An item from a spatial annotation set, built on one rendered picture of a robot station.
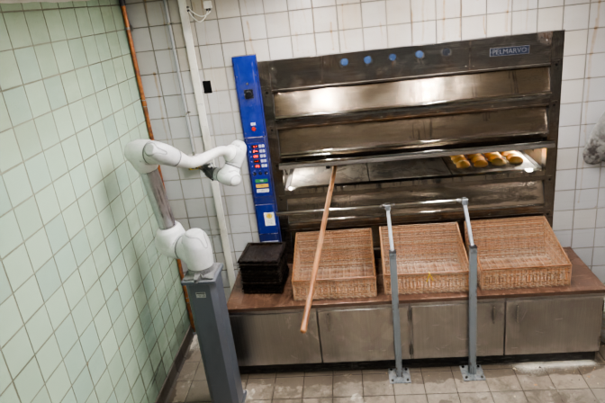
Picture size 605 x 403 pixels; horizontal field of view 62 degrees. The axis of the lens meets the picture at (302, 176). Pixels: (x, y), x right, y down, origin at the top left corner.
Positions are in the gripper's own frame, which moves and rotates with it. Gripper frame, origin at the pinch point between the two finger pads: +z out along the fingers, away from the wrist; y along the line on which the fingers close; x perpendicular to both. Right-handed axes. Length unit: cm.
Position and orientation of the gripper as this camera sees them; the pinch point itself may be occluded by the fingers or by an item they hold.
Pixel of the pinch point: (202, 168)
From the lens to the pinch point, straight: 347.1
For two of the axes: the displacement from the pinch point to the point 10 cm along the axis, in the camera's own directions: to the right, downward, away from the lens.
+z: -6.5, -1.9, 7.3
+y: 1.1, 9.4, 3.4
